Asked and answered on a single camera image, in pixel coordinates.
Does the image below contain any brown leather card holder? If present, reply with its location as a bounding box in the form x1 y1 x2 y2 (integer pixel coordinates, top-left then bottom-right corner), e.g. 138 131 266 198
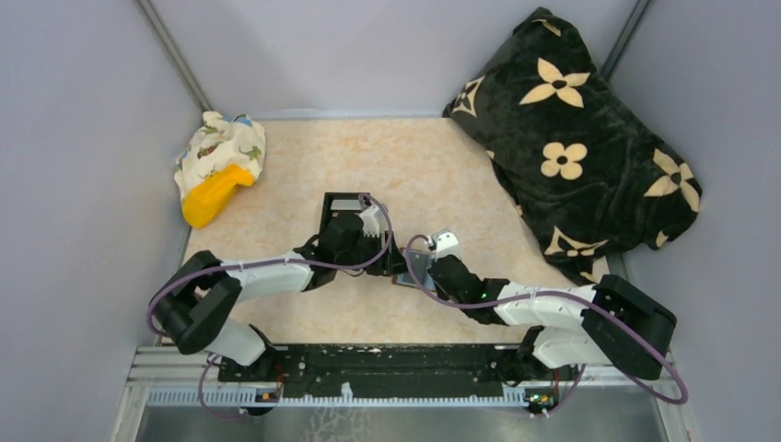
391 249 436 292

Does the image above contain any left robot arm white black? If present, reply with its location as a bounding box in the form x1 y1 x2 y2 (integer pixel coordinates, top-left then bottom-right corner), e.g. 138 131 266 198
147 213 406 366

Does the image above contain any dinosaur print yellow cloth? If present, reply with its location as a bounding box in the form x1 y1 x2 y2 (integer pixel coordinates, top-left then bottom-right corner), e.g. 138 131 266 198
173 111 266 228

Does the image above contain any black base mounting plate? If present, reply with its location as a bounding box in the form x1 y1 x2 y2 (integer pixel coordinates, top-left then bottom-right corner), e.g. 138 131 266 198
217 343 577 399

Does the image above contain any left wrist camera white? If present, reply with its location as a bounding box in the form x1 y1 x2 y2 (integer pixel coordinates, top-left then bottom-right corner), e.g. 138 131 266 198
358 205 389 238

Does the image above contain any black plastic card tray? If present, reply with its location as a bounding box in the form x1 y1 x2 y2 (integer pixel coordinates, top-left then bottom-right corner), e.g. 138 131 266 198
318 192 384 245

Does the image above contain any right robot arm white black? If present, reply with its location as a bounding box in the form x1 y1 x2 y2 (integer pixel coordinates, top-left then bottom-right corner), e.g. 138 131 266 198
427 255 677 380

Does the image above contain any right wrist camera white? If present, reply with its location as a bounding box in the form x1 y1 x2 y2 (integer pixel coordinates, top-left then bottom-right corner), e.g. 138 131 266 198
430 229 461 261

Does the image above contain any aluminium front rail frame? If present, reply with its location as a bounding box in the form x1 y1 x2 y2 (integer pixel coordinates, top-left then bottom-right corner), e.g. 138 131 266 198
124 344 680 409

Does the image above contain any black floral plush blanket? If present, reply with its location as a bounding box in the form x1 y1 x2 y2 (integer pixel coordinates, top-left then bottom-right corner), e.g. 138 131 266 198
443 7 703 285

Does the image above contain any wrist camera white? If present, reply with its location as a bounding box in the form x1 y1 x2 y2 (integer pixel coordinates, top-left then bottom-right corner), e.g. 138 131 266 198
358 205 389 238
430 229 461 261

